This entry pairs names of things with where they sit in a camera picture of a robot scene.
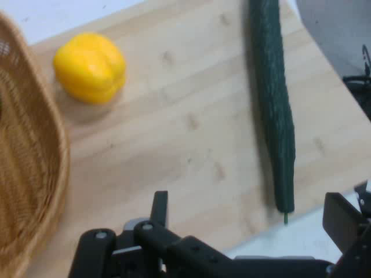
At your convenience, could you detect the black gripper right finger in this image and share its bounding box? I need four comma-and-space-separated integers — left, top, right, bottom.
323, 192, 371, 278

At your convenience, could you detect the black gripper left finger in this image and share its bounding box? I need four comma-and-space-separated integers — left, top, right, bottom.
68, 191, 232, 278

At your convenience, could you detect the long dark green cucumber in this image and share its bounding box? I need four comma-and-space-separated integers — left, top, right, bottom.
248, 0, 296, 225

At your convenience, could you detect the woven wicker basket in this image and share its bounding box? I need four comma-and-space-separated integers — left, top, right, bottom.
0, 11, 71, 278

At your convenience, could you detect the yellow bell pepper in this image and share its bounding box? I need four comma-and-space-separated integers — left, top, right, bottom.
53, 32, 127, 105

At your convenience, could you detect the bamboo cutting board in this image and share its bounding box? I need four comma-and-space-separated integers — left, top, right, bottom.
28, 0, 371, 278

